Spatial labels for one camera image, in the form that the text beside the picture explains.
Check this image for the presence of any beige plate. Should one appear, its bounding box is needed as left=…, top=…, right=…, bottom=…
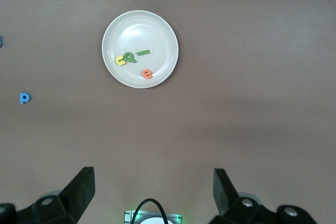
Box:
left=101, top=10, right=179, bottom=89

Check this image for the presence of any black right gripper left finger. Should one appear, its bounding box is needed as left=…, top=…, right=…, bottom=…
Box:
left=17, top=166, right=95, bottom=224

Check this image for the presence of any blue letter p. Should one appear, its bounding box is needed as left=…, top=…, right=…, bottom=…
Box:
left=19, top=92, right=32, bottom=104

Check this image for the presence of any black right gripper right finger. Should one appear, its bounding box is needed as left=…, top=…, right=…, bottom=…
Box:
left=211, top=168, right=278, bottom=224

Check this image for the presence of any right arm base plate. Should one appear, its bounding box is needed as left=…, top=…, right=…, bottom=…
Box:
left=123, top=209, right=183, bottom=224

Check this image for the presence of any green letter p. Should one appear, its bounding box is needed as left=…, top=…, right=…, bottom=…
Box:
left=123, top=51, right=137, bottom=64

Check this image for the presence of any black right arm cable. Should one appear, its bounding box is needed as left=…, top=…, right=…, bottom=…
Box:
left=130, top=198, right=169, bottom=224

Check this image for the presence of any brown table cover sheet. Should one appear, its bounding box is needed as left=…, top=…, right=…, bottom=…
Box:
left=0, top=0, right=336, bottom=224

